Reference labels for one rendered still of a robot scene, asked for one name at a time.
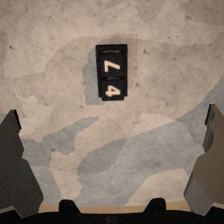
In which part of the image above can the black cube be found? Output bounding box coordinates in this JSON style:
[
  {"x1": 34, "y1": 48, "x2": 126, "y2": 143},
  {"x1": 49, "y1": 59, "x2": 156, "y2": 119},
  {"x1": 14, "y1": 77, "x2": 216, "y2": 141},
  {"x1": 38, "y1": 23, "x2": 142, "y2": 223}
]
[
  {"x1": 101, "y1": 77, "x2": 125, "y2": 101},
  {"x1": 99, "y1": 49, "x2": 125, "y2": 77}
]

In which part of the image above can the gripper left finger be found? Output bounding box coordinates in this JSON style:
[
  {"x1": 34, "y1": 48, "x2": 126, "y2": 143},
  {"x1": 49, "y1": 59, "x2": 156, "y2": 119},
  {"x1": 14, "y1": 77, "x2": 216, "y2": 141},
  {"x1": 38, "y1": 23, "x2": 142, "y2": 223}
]
[{"x1": 0, "y1": 109, "x2": 44, "y2": 224}]

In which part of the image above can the black rectangular tray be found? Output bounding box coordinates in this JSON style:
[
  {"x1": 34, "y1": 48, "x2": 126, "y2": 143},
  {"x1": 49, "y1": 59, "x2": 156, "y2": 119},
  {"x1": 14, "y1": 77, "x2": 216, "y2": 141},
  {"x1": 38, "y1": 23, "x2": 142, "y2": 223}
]
[{"x1": 95, "y1": 44, "x2": 128, "y2": 97}]

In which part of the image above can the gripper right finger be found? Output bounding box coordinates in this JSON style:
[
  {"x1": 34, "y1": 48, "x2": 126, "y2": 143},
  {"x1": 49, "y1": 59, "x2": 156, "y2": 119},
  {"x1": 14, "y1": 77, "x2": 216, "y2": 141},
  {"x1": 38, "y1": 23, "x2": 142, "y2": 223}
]
[{"x1": 183, "y1": 104, "x2": 224, "y2": 224}]

